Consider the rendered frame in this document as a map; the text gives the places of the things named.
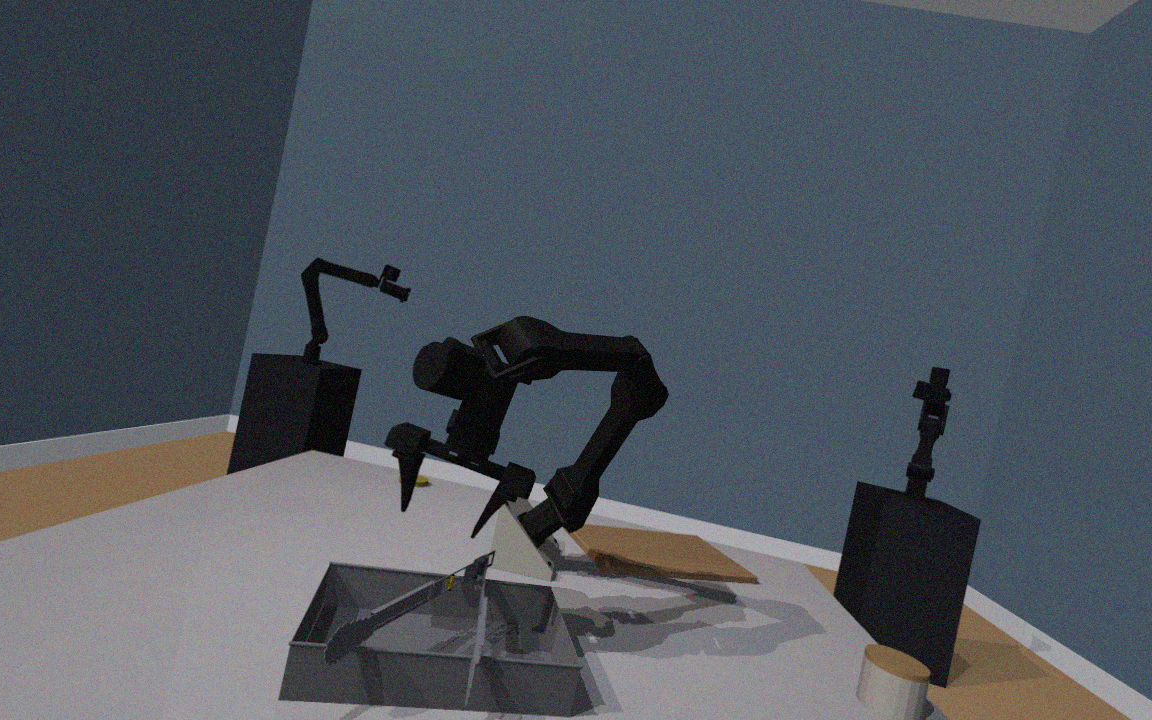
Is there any brown wooden board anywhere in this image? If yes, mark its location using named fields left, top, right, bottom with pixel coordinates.
left=563, top=524, right=758, bottom=584

